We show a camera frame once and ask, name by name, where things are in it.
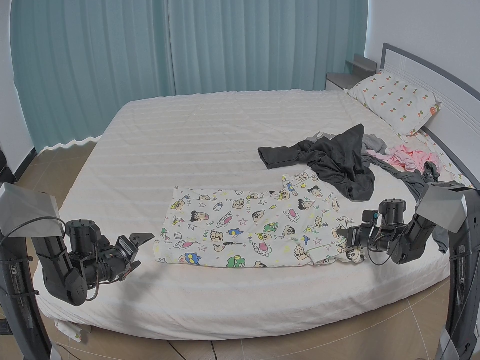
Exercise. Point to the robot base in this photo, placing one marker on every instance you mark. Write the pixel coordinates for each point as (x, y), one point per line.
(444, 347)

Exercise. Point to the white printed pyjama top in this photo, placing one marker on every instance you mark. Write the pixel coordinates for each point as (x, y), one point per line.
(243, 231)

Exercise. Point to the white printed pillow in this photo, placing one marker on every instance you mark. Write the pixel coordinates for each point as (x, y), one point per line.
(393, 101)

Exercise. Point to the light grey garment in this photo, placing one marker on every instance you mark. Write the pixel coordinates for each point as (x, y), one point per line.
(375, 143)

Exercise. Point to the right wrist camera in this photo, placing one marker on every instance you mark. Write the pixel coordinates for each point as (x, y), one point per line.
(370, 216)

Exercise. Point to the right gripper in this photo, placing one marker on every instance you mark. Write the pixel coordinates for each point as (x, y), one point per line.
(362, 236)

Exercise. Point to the black power adapter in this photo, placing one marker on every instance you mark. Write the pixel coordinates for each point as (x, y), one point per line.
(3, 327)

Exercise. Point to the pink garment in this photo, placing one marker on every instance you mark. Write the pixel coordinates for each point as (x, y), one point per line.
(408, 158)

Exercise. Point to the dark grey garment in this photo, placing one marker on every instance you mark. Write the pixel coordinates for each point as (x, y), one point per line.
(412, 178)

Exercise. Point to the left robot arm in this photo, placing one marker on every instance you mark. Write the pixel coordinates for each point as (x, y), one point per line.
(56, 268)

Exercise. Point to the grey bedside table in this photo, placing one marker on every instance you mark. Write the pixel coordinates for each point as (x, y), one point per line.
(339, 81)

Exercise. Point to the blue-green curtain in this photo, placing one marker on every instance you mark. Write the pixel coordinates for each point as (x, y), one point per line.
(187, 43)

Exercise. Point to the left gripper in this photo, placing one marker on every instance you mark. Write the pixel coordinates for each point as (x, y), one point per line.
(118, 257)

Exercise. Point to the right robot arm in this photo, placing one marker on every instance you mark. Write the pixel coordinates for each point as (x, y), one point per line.
(420, 231)

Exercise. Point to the black garment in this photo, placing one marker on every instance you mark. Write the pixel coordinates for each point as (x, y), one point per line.
(337, 163)

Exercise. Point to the bed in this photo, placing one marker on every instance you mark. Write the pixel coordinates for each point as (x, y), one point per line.
(187, 137)

